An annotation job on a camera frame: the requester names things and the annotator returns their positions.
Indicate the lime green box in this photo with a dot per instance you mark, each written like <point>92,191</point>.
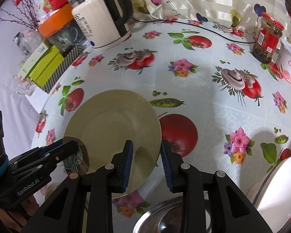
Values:
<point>46,66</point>

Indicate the stainless steel bowl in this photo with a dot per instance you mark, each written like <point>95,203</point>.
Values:
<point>165,217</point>

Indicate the purple flower branches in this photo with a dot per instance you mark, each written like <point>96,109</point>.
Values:
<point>21,12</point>

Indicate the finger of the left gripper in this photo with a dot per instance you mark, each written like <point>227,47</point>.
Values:
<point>25,162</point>
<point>40,151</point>

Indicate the large white bowl blue stripe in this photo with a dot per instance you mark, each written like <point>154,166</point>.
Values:
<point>271,196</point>

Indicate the clear glass mug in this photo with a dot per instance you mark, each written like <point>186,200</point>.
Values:
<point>24,86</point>

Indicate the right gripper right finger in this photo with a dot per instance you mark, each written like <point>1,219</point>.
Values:
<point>230,210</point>

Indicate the red lid sauce jar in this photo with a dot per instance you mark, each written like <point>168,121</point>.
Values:
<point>271,30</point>

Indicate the striped chevron tray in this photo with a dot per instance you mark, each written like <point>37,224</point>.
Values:
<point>68,60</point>

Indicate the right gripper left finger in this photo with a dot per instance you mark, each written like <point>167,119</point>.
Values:
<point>83,203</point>

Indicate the crumpled clear plastic bag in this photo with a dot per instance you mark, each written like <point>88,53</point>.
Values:
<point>28,41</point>

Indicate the person's left hand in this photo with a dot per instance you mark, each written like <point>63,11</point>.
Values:
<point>19,215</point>

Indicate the white green flat box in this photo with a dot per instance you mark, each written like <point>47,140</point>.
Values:
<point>33,59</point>

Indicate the heart pattern curtain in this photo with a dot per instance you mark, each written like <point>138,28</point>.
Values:
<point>240,14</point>

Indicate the fruit print tablecloth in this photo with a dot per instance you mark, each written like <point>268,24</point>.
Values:
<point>218,107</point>

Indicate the beige plate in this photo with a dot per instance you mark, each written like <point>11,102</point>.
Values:
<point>106,121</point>
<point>78,162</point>

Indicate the pink white yogurt tub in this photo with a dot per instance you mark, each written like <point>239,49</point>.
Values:
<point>283,60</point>

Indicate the white electric kettle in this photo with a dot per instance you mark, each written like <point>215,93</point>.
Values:
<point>104,23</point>

